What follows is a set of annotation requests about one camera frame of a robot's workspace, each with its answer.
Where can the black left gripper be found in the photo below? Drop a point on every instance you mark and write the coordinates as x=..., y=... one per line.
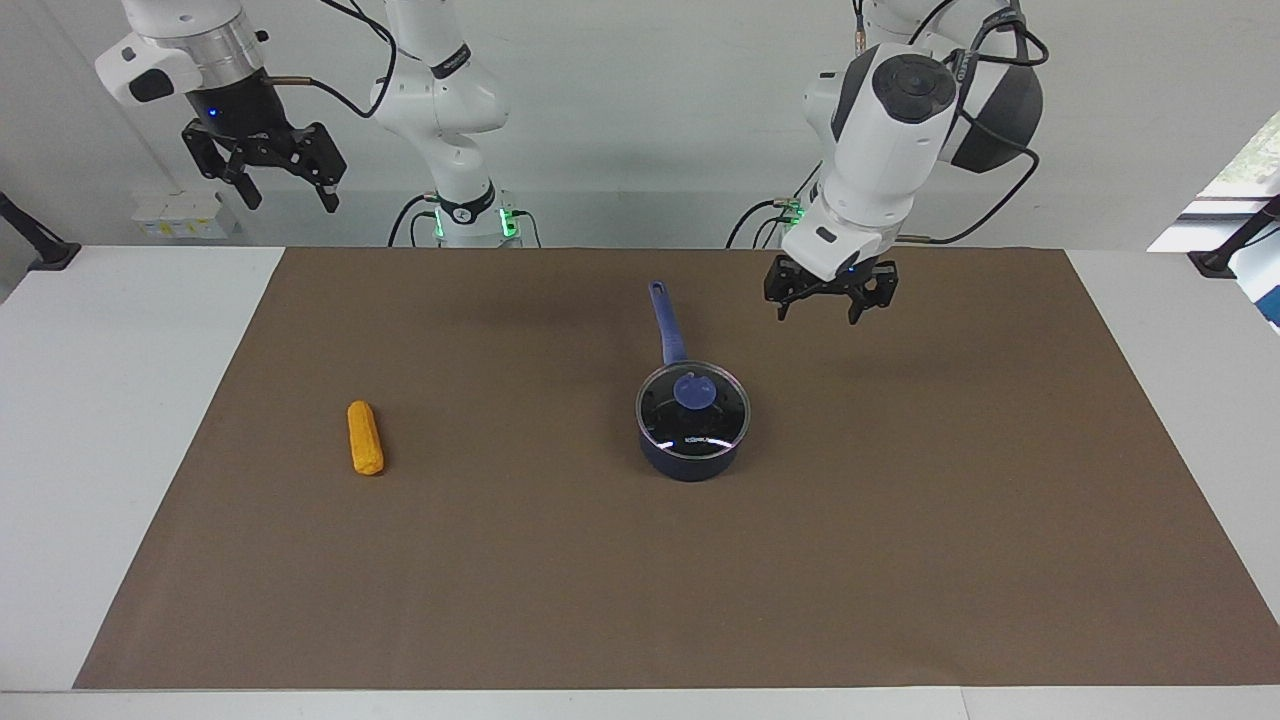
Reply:
x=800, y=280

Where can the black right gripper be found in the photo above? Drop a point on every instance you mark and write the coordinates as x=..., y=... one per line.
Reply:
x=245, y=115

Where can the glass lid with blue knob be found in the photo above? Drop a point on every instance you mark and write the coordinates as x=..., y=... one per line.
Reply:
x=693, y=410

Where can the orange corn cob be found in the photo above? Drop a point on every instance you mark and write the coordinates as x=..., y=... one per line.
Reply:
x=365, y=437

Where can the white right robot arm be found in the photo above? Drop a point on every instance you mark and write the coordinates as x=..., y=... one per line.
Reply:
x=440, y=100

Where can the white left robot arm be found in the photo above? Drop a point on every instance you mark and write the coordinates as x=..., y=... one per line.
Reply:
x=880, y=130

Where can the dark blue saucepan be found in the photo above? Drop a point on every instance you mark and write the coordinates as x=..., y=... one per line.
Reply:
x=668, y=330

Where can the black clamp stand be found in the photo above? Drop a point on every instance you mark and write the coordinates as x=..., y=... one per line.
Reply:
x=1215, y=262
x=45, y=252

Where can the brown table mat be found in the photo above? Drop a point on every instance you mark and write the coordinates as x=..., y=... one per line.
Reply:
x=900, y=550

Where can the white wall socket box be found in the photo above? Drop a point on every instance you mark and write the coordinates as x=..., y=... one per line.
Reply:
x=185, y=215

